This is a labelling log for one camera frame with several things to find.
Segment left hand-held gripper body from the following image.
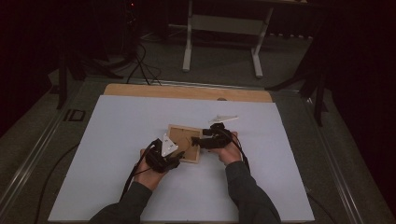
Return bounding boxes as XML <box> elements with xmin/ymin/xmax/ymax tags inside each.
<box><xmin>144</xmin><ymin>133</ymin><xmax>182</xmax><ymax>174</ymax></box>

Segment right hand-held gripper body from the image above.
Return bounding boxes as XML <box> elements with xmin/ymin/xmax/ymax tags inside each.
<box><xmin>200</xmin><ymin>114</ymin><xmax>240</xmax><ymax>150</ymax></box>

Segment wooden board piece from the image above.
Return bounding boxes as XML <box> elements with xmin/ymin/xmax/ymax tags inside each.
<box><xmin>166</xmin><ymin>123</ymin><xmax>204</xmax><ymax>164</ymax></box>

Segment person's right hand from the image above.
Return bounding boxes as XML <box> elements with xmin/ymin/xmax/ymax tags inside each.
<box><xmin>207</xmin><ymin>132</ymin><xmax>244</xmax><ymax>167</ymax></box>

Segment person's left hand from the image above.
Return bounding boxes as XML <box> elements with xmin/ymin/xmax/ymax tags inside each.
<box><xmin>133</xmin><ymin>148</ymin><xmax>170</xmax><ymax>191</ymax></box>

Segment white table mat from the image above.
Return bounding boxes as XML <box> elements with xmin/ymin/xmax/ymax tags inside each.
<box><xmin>48</xmin><ymin>94</ymin><xmax>316</xmax><ymax>224</ymax></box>

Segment black floor socket box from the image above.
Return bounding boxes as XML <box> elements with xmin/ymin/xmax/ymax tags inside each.
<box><xmin>63</xmin><ymin>108</ymin><xmax>87</xmax><ymax>123</ymax></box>

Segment black tripod stand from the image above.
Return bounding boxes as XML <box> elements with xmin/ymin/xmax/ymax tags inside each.
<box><xmin>264</xmin><ymin>59</ymin><xmax>330</xmax><ymax>127</ymax></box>

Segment right hand-held gripper cable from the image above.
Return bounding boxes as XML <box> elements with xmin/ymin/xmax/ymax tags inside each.
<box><xmin>214</xmin><ymin>126</ymin><xmax>251</xmax><ymax>174</ymax></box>

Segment hand-held gripper cable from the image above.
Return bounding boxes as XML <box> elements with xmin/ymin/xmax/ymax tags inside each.
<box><xmin>120</xmin><ymin>139</ymin><xmax>158</xmax><ymax>202</ymax></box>
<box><xmin>214</xmin><ymin>126</ymin><xmax>251</xmax><ymax>174</ymax></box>

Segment left hand-held gripper cable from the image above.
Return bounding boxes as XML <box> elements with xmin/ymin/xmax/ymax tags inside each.
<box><xmin>120</xmin><ymin>139</ymin><xmax>158</xmax><ymax>202</ymax></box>

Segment black floor cables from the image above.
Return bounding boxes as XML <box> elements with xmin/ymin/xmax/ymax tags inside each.
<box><xmin>125</xmin><ymin>41</ymin><xmax>163</xmax><ymax>87</ymax></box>

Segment white metal desk frame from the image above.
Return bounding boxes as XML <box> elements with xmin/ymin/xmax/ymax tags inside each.
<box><xmin>181</xmin><ymin>0</ymin><xmax>276</xmax><ymax>79</ymax></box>

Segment thin black floor cable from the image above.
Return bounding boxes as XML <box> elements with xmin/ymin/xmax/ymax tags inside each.
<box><xmin>305</xmin><ymin>191</ymin><xmax>339</xmax><ymax>224</ymax></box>
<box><xmin>32</xmin><ymin>142</ymin><xmax>80</xmax><ymax>224</ymax></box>

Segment metal floor rail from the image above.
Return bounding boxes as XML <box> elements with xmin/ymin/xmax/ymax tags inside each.
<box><xmin>0</xmin><ymin>102</ymin><xmax>74</xmax><ymax>216</ymax></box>
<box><xmin>299</xmin><ymin>91</ymin><xmax>366</xmax><ymax>224</ymax></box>

